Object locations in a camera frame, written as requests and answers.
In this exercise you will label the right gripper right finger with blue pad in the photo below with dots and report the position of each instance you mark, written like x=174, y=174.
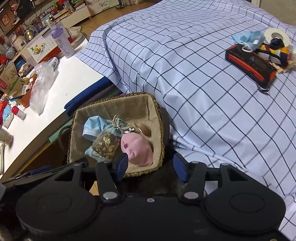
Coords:
x=180, y=167

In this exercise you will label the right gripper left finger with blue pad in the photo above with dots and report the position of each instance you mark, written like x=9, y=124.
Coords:
x=121, y=166

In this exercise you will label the pink soft pouch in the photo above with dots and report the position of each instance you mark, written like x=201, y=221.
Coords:
x=137, y=148

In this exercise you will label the herb sachet light blue bag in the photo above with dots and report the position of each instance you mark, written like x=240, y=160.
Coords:
x=105, y=145

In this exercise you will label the blue face mask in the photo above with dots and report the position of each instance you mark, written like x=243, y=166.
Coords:
x=249, y=40
x=94, y=126

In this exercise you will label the brown tape roll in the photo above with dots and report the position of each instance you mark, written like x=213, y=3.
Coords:
x=144, y=130

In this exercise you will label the woven basket with liner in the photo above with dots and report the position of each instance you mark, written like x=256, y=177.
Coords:
x=139, y=106

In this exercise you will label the blue checked tablecloth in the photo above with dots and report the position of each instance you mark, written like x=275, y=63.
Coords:
x=175, y=50

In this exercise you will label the navy blue folded cloth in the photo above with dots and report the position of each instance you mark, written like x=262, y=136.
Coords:
x=86, y=95

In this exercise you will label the clear plastic bag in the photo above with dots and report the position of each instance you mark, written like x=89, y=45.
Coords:
x=43, y=83

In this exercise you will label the small white red bottle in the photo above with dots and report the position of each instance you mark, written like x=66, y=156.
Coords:
x=17, y=112

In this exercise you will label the white mug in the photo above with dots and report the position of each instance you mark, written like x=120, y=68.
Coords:
x=53, y=62

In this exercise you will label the black red flat case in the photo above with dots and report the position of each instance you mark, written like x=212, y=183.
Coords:
x=251, y=64

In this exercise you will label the desk calendar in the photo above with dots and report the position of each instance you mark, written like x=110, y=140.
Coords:
x=40, y=47

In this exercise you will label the purple lid water bottle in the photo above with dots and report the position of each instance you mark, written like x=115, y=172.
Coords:
x=61, y=37

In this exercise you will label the large white tape roll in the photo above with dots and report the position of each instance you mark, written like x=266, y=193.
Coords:
x=277, y=34

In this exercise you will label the beige mesh drawstring pouch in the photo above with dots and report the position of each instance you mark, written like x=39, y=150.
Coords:
x=284, y=69

